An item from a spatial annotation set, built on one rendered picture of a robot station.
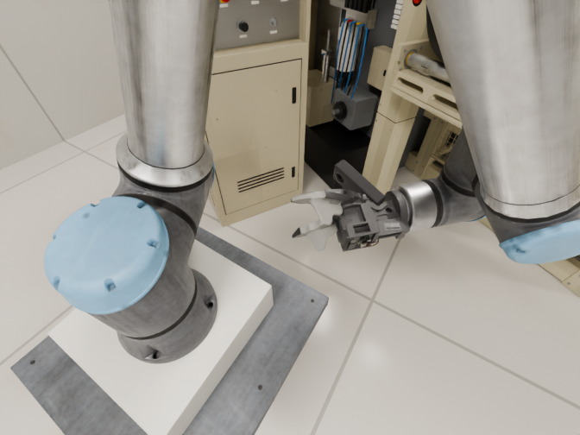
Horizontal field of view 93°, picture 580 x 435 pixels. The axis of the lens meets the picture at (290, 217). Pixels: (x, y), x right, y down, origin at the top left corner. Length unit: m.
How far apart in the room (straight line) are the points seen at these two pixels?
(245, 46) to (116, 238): 1.02
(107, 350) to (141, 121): 0.44
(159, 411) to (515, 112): 0.61
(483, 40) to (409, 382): 1.24
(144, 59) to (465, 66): 0.30
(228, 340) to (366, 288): 0.98
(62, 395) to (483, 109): 0.81
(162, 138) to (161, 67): 0.10
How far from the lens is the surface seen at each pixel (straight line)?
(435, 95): 1.14
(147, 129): 0.43
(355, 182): 0.53
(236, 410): 0.65
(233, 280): 0.64
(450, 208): 0.54
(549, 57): 0.25
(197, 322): 0.56
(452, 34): 0.24
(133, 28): 0.37
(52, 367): 0.83
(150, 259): 0.39
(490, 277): 1.77
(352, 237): 0.47
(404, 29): 1.35
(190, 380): 0.60
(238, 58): 1.25
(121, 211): 0.44
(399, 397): 1.32
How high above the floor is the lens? 1.24
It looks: 47 degrees down
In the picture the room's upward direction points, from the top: straight up
